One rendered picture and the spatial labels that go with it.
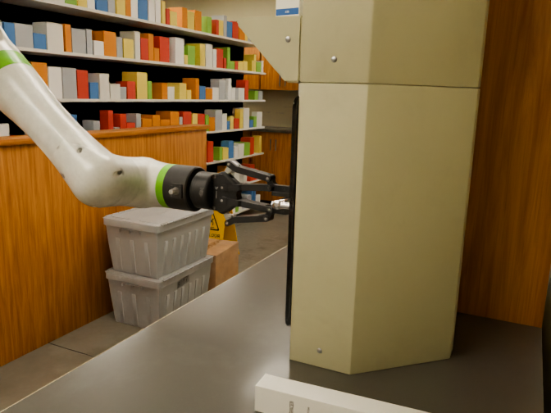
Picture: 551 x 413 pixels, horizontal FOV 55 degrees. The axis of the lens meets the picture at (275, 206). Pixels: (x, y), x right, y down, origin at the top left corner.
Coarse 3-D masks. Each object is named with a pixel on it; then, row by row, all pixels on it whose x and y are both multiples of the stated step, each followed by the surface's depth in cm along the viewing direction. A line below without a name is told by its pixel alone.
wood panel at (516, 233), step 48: (528, 0) 100; (528, 48) 101; (480, 96) 106; (528, 96) 103; (480, 144) 108; (528, 144) 104; (480, 192) 109; (528, 192) 106; (480, 240) 111; (528, 240) 107; (480, 288) 113; (528, 288) 109
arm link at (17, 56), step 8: (0, 32) 111; (0, 40) 111; (8, 40) 114; (0, 48) 109; (8, 48) 111; (16, 48) 114; (0, 56) 108; (8, 56) 109; (16, 56) 110; (0, 64) 107; (8, 64) 108
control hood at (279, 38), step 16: (272, 16) 83; (288, 16) 82; (256, 32) 85; (272, 32) 84; (288, 32) 82; (272, 48) 84; (288, 48) 83; (272, 64) 84; (288, 64) 83; (288, 80) 84
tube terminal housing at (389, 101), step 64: (320, 0) 79; (384, 0) 77; (448, 0) 80; (320, 64) 81; (384, 64) 79; (448, 64) 82; (320, 128) 83; (384, 128) 81; (448, 128) 85; (320, 192) 85; (384, 192) 83; (448, 192) 87; (320, 256) 87; (384, 256) 86; (448, 256) 90; (320, 320) 89; (384, 320) 88; (448, 320) 93
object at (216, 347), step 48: (240, 288) 126; (144, 336) 100; (192, 336) 101; (240, 336) 101; (288, 336) 102; (480, 336) 104; (528, 336) 105; (48, 384) 83; (96, 384) 83; (144, 384) 84; (192, 384) 84; (240, 384) 84; (336, 384) 85; (384, 384) 86; (432, 384) 86; (480, 384) 87; (528, 384) 87
